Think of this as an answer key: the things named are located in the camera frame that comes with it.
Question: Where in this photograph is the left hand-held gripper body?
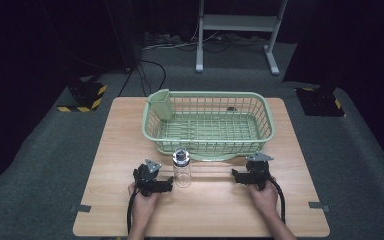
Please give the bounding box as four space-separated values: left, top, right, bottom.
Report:
132 158 163 198

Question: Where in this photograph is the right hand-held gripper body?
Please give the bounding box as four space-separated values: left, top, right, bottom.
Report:
244 152 275 192

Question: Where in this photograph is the clear bottle with lid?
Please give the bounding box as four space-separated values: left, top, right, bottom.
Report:
171 146 193 189

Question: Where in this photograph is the person's left hand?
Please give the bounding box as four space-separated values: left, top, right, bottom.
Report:
127 182 161 222

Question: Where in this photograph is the person's right hand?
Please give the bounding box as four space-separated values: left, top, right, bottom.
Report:
248 179 280 218

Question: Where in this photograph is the green drain tray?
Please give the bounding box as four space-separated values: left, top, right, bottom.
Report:
188 151 245 163

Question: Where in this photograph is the green plastic basket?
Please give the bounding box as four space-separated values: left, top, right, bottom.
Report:
141 90 276 157

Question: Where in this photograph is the grey tape strip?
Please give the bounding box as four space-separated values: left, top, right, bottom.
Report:
69 203 92 214
308 201 332 213

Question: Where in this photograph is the green utensil cup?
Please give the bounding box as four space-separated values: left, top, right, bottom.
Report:
146 88 174 121

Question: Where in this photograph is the yellow-black striped stand base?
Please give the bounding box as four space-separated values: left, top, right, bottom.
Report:
56 80 108 113
294 84 346 118

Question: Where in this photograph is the white metal stand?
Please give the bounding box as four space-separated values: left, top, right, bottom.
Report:
195 0 289 76

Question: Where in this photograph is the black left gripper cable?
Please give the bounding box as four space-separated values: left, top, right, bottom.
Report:
126 187 143 235

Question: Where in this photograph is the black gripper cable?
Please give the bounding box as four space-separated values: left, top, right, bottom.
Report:
126 187 143 235
267 175 287 225

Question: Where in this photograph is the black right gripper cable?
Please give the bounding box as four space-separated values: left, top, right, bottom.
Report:
267 175 287 225

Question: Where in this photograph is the black floor cable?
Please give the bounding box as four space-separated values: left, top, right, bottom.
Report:
117 59 168 98

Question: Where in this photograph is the bundle of floor cables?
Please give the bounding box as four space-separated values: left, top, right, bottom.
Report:
141 30 268 54

